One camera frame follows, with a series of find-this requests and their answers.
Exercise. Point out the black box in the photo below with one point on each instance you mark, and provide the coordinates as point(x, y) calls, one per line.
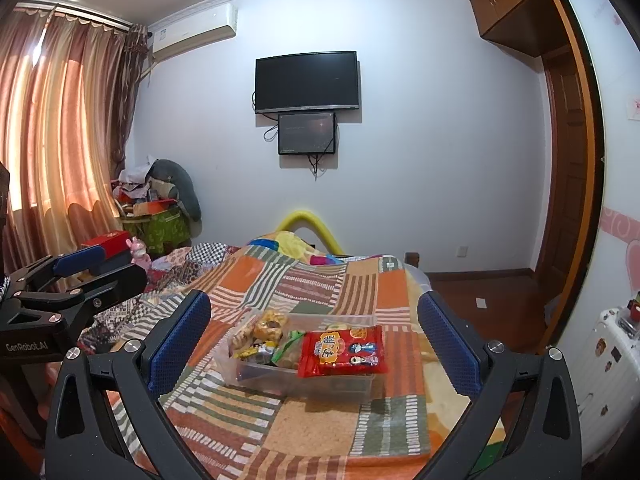
point(115, 262)

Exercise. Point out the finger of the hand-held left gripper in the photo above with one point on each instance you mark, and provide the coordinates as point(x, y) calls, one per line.
point(115, 282)
point(75, 262)

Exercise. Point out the white air conditioner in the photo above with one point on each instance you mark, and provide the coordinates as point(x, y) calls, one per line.
point(195, 30)

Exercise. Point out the orange brown curtain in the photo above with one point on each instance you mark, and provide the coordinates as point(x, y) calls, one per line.
point(50, 135)

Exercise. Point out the patchwork striped blanket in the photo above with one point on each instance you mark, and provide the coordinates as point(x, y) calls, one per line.
point(310, 285)

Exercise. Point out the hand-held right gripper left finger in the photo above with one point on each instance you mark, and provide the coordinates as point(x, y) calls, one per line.
point(180, 345)

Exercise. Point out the pile of clutter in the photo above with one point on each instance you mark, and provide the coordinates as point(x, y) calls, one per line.
point(137, 190)

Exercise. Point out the yellow pastry packet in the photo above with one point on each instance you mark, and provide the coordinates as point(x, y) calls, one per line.
point(267, 330)

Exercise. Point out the beige snack packet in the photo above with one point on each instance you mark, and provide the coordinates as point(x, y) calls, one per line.
point(290, 355)

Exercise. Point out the red snack bag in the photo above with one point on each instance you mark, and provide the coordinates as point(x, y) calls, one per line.
point(345, 350)

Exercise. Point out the yellow snack packet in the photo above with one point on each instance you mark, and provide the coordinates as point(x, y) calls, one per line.
point(255, 352)

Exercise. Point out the white floor paper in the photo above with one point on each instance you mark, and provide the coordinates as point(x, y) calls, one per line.
point(481, 303)

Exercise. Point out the red box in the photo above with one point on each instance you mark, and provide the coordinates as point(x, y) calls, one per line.
point(107, 242)

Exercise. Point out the grey plush toy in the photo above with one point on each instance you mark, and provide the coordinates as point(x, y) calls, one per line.
point(177, 185)

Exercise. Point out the green patterned bag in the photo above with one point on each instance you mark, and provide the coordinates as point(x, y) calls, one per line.
point(160, 232)

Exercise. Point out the clear plastic storage box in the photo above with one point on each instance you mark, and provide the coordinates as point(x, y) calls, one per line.
point(300, 385)

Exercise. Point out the yellow foam tube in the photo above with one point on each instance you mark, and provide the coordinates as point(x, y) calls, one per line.
point(320, 227)

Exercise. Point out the black wall television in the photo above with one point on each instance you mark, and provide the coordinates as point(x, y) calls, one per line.
point(305, 82)

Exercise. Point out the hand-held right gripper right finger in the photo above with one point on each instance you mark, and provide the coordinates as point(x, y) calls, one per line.
point(450, 345)

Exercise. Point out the white suitcase with stickers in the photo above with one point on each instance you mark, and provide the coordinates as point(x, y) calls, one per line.
point(610, 360)

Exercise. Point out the green white snack packet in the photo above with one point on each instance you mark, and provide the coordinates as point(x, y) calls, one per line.
point(296, 335)

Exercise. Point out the brown wooden door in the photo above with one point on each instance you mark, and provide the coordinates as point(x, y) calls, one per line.
point(565, 160)

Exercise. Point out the small black wall monitor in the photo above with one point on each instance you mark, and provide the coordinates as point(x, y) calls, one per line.
point(306, 132)

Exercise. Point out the white wall socket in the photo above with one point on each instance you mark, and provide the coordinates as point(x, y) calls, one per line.
point(462, 251)

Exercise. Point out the clear cracker packet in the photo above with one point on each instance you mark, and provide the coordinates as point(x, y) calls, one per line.
point(241, 335)

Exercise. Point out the pink plush toy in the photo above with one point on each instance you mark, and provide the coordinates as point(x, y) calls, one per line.
point(140, 252)

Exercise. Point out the wooden overhead cabinet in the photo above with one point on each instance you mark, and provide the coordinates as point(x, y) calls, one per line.
point(515, 5)

